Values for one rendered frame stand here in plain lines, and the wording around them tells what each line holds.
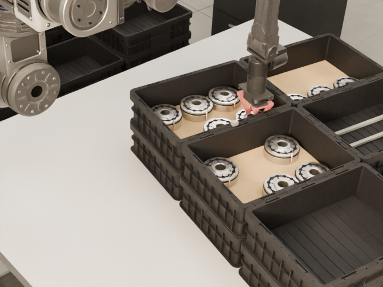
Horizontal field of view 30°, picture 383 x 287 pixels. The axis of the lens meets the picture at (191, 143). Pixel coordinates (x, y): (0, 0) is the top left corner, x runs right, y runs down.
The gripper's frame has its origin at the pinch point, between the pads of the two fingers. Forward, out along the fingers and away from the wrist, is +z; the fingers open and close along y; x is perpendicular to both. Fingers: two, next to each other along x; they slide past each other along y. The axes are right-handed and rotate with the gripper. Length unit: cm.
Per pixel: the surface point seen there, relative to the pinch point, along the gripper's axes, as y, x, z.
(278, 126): -8.8, -3.2, -0.4
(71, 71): 124, 19, 43
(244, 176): -19.5, 14.2, 5.1
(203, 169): -22.8, 29.4, -4.5
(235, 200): -36.8, 27.7, -3.8
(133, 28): 131, -16, 32
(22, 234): -3, 74, 17
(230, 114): 8.5, 3.0, 3.7
